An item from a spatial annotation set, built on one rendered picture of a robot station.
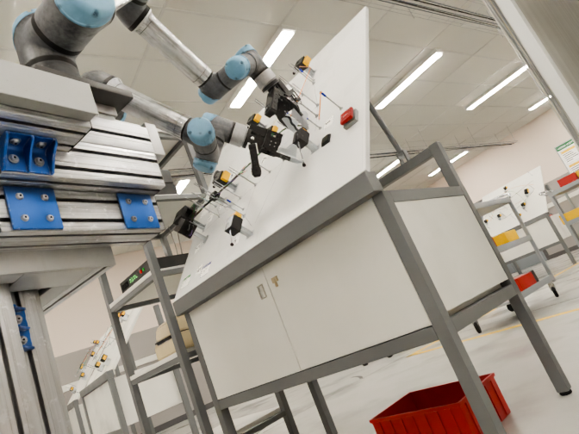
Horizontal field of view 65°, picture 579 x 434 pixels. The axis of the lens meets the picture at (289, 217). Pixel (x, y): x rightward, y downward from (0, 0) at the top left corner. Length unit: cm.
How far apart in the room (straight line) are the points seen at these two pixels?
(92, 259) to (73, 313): 784
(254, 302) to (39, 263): 95
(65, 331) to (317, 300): 751
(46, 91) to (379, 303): 101
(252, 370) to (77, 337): 708
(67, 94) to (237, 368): 134
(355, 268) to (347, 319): 17
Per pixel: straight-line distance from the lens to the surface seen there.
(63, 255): 104
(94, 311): 896
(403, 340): 139
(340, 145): 153
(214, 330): 199
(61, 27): 115
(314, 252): 151
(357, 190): 134
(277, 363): 175
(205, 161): 146
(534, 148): 1312
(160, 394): 439
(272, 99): 163
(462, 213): 174
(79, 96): 92
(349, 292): 145
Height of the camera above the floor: 50
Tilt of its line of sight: 15 degrees up
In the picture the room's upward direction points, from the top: 23 degrees counter-clockwise
